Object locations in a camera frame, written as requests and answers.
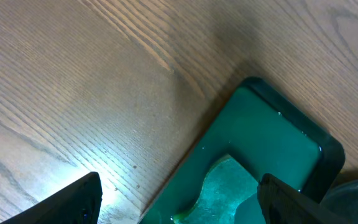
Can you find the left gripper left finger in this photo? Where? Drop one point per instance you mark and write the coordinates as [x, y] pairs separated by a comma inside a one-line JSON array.
[[79, 202]]

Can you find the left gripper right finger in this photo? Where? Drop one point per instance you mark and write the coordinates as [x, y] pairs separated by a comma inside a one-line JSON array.
[[281, 203]]

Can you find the green wavy sponge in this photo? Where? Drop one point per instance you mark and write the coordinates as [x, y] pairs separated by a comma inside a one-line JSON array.
[[226, 185]]

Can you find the black rectangular tray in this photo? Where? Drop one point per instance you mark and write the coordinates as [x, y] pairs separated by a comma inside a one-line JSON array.
[[265, 133]]

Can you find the black round tray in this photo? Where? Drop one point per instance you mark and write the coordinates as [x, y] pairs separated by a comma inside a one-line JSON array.
[[343, 201]]

